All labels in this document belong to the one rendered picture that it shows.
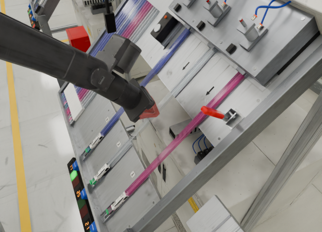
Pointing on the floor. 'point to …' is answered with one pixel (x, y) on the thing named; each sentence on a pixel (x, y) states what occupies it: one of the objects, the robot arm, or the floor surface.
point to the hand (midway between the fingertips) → (154, 111)
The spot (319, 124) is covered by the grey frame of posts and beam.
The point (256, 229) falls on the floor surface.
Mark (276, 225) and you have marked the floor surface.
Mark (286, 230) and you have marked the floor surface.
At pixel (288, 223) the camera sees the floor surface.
